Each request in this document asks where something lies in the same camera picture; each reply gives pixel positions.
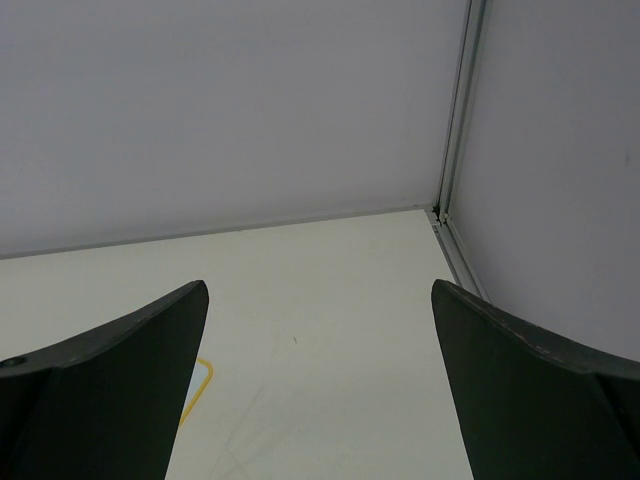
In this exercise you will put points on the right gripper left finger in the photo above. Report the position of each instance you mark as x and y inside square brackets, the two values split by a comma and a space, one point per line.
[107, 403]

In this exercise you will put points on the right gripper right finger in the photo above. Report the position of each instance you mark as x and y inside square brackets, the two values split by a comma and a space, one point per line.
[532, 404]

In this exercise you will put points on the yellow-framed small whiteboard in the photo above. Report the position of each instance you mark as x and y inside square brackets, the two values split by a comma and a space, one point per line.
[202, 374]

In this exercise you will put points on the right aluminium floor rail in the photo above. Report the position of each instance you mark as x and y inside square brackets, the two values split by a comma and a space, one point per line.
[455, 254]

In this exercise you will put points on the right aluminium frame post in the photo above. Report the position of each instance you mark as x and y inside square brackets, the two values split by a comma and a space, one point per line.
[475, 21]

